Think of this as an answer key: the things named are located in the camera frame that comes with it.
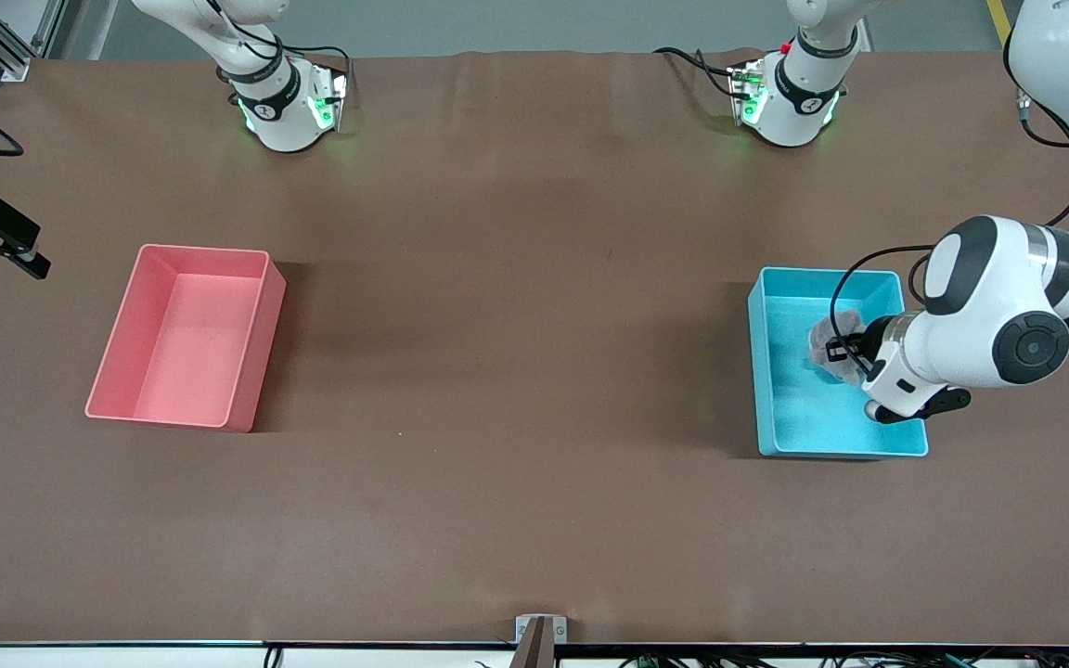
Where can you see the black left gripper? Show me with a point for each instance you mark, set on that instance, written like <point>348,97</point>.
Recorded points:
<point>871,335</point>

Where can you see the grey plush toy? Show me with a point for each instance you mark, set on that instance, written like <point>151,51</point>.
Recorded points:
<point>822,339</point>

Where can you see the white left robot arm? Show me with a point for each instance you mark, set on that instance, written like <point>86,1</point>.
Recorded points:
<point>980,315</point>

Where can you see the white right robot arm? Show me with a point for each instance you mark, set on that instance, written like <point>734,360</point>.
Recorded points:
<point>275,111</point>

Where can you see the blue plastic box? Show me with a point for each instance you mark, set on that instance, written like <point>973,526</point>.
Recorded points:
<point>804,417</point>

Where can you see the pink plastic box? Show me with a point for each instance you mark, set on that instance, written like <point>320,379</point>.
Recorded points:
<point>210,325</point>

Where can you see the brown table cover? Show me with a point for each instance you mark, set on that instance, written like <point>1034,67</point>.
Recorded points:
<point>534,520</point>

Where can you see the aluminium frame profile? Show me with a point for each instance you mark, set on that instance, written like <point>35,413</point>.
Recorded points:
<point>6,56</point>

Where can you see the metal base connector bracket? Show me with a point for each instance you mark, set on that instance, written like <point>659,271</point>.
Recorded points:
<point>740,83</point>
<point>335,93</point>

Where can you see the small metal mounting bracket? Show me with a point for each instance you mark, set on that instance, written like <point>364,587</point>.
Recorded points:
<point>523,631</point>

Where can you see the white table edge rail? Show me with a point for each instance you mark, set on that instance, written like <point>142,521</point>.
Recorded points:
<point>80,657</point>

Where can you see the brown camera post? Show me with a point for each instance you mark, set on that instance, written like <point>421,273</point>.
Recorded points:
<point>534,649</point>

